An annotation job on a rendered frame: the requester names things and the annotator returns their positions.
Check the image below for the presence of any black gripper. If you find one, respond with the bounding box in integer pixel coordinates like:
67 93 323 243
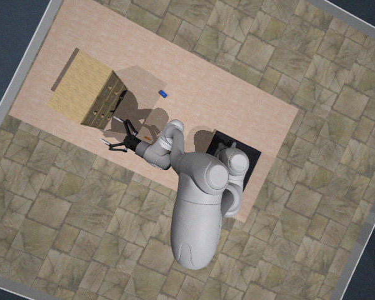
100 116 141 153

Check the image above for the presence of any tan wooden drawer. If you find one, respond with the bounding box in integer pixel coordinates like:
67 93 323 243
99 107 115 129
91 104 110 127
106 80 123 105
98 72 118 101
82 98 103 125
111 86 127 108

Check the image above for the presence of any dark brown wooden chest of drawers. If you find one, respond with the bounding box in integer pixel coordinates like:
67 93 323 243
46 50 128 130

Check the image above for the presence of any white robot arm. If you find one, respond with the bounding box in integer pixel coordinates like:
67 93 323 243
135 119 249 270

